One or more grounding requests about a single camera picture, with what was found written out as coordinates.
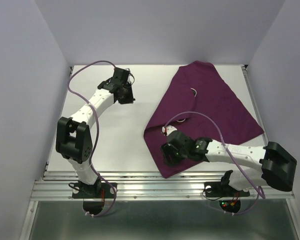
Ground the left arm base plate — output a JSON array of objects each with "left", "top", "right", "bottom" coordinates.
[{"left": 68, "top": 181, "right": 115, "bottom": 199}]

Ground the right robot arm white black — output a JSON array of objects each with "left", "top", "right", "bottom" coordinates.
[{"left": 161, "top": 126, "right": 297, "bottom": 197}]

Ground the purple surgical cloth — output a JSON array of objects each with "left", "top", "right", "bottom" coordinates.
[{"left": 143, "top": 61, "right": 264, "bottom": 178}]

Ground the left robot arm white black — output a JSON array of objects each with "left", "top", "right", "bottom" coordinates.
[{"left": 55, "top": 67, "right": 135, "bottom": 199}]

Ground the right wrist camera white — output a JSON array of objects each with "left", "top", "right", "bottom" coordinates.
[{"left": 163, "top": 125, "right": 178, "bottom": 136}]

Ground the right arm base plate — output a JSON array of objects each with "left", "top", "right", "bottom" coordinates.
[{"left": 203, "top": 181, "right": 250, "bottom": 198}]

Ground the aluminium front rail frame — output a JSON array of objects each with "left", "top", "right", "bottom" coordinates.
[{"left": 29, "top": 171, "right": 296, "bottom": 201}]

